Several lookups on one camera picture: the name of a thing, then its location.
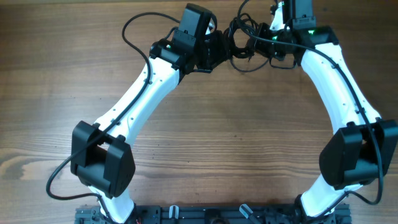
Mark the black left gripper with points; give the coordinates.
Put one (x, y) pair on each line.
(224, 52)

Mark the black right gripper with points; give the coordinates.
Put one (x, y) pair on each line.
(260, 46)

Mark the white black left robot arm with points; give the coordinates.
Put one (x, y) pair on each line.
(101, 155)

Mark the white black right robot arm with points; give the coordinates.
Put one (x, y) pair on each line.
(363, 143)

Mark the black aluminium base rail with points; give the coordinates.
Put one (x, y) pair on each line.
(280, 213)

